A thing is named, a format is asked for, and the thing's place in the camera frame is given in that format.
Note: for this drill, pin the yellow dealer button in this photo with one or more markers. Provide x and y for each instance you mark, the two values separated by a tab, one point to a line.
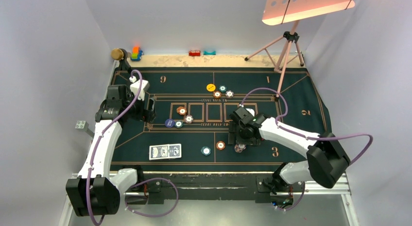
211	87

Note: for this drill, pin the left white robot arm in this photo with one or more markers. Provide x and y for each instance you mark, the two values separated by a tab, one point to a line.
93	190

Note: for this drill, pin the peach blue chip stack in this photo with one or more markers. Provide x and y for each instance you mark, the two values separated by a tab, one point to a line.
239	148

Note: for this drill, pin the peach blue chips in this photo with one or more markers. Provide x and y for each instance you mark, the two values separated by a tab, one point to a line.
229	94
188	119

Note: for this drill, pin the colourful toy block stack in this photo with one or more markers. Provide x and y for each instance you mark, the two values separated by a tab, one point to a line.
136	53

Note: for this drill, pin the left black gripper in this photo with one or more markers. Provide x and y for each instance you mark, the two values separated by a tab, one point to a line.
144	114

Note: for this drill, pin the green blue chip stack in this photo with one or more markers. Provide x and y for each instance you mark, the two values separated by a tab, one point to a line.
205	151

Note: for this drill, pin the brass round knob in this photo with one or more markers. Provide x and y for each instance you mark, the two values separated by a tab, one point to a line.
119	54

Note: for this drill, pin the teal toy block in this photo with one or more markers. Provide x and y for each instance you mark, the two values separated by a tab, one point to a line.
209	52

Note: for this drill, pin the red toy block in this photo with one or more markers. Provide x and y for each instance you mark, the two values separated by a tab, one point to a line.
194	52

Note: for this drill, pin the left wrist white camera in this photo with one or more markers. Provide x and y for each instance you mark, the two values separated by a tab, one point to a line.
139	87

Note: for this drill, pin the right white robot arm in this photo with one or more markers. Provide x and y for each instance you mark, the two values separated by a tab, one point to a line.
325	159

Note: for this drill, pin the green blue chips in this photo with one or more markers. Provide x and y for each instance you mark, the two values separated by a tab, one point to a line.
178	124
222	89

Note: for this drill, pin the pink music stand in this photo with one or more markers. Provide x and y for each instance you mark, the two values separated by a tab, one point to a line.
278	12

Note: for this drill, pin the blue playing card deck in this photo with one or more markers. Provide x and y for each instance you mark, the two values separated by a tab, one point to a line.
165	151

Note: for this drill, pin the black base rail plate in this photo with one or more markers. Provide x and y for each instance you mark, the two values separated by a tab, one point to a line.
223	186

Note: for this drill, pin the green poker table mat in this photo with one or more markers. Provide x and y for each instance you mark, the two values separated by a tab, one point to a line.
175	87

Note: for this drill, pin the purple small blind button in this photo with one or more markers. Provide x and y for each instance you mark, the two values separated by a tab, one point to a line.
169	123

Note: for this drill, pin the orange chips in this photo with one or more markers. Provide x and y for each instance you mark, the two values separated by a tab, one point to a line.
217	94
181	110

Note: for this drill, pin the orange red chip stack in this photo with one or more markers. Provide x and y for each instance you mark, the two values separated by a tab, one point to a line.
220	145

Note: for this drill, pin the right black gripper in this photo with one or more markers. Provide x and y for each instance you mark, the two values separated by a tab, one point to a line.
254	141

